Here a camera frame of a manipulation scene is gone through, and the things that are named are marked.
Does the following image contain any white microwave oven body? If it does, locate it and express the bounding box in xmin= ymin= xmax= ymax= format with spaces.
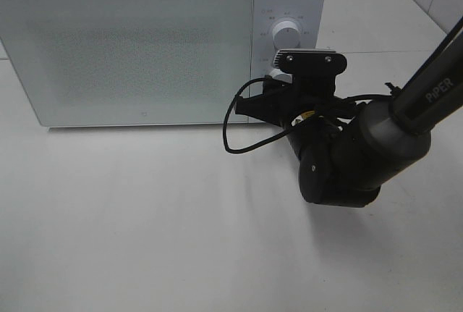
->
xmin=0 ymin=0 xmax=327 ymax=128

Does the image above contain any black camera cable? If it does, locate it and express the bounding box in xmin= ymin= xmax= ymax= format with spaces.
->
xmin=221 ymin=77 xmax=395 ymax=153

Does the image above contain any white timer knob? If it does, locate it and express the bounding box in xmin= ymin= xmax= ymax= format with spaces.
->
xmin=269 ymin=69 xmax=292 ymax=83

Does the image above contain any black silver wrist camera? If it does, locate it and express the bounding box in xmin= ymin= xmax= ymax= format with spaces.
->
xmin=273 ymin=48 xmax=348 ymax=99

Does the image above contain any white microwave door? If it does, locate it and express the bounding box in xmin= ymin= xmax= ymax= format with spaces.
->
xmin=1 ymin=0 xmax=252 ymax=127

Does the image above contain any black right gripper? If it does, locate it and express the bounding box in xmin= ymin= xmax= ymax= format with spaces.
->
xmin=234 ymin=76 xmax=336 ymax=127

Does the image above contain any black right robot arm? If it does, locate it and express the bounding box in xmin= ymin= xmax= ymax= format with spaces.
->
xmin=227 ymin=23 xmax=462 ymax=208

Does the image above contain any upper white power knob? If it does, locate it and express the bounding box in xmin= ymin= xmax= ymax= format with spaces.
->
xmin=271 ymin=19 xmax=301 ymax=49

